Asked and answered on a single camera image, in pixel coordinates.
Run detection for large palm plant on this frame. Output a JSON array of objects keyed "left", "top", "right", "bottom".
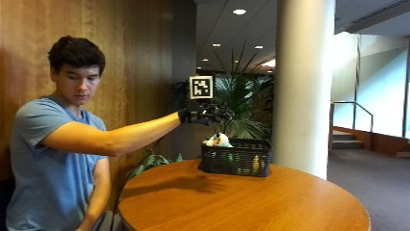
[{"left": 199, "top": 44, "right": 275, "bottom": 141}]

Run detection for white plush toy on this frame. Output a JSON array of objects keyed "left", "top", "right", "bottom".
[{"left": 201, "top": 132, "right": 234, "bottom": 148}]

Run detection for white marker cube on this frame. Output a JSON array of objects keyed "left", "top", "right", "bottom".
[{"left": 187, "top": 75, "right": 214, "bottom": 100}]

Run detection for black wicker basket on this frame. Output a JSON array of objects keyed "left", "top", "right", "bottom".
[{"left": 197, "top": 138, "right": 272, "bottom": 178}]

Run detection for yellow item in basket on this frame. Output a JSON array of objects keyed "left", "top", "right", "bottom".
[{"left": 250, "top": 155, "right": 262, "bottom": 172}]

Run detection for white round column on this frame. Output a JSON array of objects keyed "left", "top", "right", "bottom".
[{"left": 271, "top": 0, "right": 336, "bottom": 181}]

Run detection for small green leafy plant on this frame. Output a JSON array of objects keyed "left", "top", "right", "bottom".
[{"left": 125, "top": 149, "right": 185, "bottom": 181}]

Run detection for carpeted steps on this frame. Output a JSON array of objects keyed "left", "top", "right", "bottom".
[{"left": 330, "top": 129, "right": 364, "bottom": 150}]

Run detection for metal stair handrail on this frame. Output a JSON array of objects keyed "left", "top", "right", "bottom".
[{"left": 327, "top": 100, "right": 375, "bottom": 152}]

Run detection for the person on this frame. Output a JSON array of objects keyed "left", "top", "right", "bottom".
[{"left": 5, "top": 35, "right": 183, "bottom": 231}]

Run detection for black glove cable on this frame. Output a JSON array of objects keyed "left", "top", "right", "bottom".
[{"left": 107, "top": 138, "right": 165, "bottom": 231}]

